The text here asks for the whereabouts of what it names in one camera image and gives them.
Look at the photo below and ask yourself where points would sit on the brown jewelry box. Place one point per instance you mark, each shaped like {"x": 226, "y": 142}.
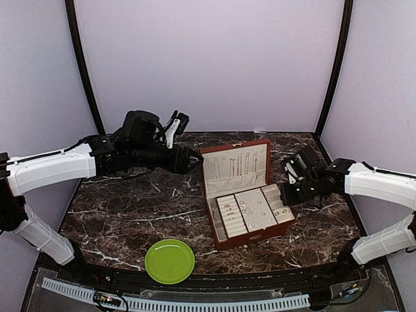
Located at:
{"x": 231, "y": 169}

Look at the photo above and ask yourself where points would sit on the jewelry tray brown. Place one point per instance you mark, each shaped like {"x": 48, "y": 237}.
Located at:
{"x": 251, "y": 210}

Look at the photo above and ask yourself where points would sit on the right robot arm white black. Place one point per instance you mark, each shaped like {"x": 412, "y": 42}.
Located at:
{"x": 347, "y": 176}

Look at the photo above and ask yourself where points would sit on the green plate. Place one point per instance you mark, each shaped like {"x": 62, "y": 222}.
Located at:
{"x": 169, "y": 261}

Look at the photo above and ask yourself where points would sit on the left black frame post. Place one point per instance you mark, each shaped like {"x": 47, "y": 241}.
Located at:
{"x": 82, "y": 67}

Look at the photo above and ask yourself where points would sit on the black frame post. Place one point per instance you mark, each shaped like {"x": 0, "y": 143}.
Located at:
{"x": 82, "y": 67}
{"x": 336, "y": 68}

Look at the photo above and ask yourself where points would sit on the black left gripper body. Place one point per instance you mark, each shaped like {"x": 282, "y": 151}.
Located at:
{"x": 173, "y": 164}

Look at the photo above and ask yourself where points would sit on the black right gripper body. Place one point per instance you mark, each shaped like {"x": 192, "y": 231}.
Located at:
{"x": 308, "y": 189}

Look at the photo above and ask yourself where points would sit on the right black frame post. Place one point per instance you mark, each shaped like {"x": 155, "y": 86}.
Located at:
{"x": 336, "y": 68}

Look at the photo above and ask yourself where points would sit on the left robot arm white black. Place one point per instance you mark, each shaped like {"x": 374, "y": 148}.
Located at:
{"x": 141, "y": 142}

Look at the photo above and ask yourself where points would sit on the white slotted cable duct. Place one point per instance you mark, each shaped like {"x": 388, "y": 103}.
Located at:
{"x": 170, "y": 301}

